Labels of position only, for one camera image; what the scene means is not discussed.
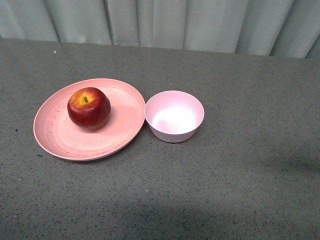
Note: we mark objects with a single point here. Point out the pale pink bowl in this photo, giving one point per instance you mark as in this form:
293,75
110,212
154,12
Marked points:
174,116

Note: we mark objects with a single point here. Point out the red apple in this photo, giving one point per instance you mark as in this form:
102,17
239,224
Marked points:
89,108

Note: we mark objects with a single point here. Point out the pink round plate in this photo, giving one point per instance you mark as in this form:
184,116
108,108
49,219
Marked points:
59,136

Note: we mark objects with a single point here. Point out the grey-white curtain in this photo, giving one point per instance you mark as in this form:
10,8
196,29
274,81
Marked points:
284,28

